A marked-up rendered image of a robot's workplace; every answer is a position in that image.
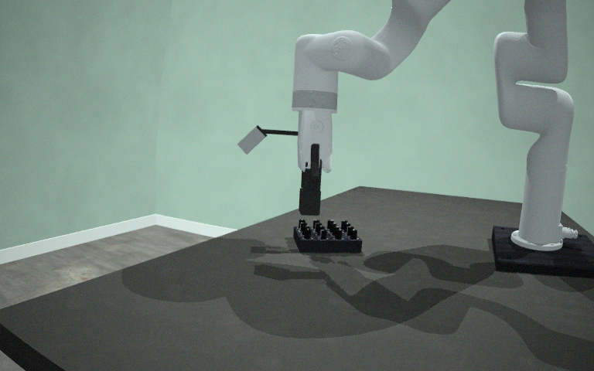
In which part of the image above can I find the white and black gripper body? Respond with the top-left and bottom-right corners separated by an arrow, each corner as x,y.
292,107 -> 337,173

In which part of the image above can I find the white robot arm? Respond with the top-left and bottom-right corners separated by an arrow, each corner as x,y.
292,0 -> 578,251

